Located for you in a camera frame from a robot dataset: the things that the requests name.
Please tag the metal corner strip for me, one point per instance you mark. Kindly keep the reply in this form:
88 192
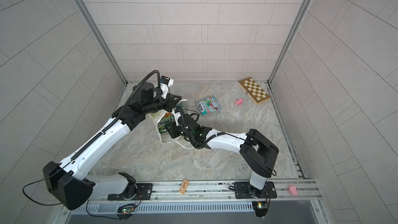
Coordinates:
80 4
295 27

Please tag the teal Fox's mint candy bag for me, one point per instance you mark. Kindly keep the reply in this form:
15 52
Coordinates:
208 105

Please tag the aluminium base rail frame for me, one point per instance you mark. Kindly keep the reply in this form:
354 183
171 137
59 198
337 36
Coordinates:
209 202

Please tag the metal corner strip right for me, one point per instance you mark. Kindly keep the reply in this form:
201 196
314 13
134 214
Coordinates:
295 27

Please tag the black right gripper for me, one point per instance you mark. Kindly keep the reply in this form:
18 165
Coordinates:
173 129

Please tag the pink pig toy on rail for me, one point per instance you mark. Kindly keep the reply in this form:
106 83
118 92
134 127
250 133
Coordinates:
293 190

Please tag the small wooden mousetrap block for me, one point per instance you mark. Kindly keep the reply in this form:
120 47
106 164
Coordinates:
183 186

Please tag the metal corner strip left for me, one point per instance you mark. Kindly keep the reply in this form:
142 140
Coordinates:
80 4

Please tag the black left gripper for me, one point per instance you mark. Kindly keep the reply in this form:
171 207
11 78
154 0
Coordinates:
169 102

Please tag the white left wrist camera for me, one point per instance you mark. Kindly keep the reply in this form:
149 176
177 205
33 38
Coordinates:
165 84

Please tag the illustrated white paper bag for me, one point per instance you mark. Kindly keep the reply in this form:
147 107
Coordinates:
174 134

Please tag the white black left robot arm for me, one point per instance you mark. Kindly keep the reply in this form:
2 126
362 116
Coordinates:
68 181

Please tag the wooden folding chessboard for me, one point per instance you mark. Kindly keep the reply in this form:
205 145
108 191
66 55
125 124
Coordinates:
254 91

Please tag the pink pig toy on table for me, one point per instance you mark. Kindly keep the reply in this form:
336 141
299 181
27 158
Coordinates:
238 102

